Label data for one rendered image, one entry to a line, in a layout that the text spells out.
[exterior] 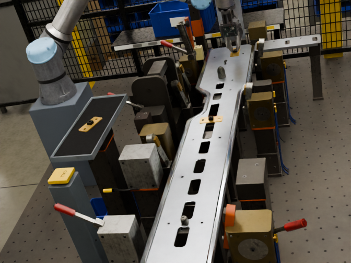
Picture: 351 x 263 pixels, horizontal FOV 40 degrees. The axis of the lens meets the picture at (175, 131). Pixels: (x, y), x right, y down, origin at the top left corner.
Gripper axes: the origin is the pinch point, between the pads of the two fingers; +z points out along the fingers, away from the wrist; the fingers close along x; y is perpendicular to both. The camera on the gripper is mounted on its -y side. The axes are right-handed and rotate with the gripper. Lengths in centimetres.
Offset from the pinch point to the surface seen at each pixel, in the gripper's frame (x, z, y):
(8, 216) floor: -171, 107, -15
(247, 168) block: 11, 2, 80
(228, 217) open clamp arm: 9, -4, 107
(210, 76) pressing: -10.2, 6.5, 11.3
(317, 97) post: 33, 36, -13
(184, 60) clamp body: -22.2, 1.6, 2.7
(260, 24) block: 9.8, 1.2, -26.0
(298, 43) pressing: 26.3, 7.0, -13.0
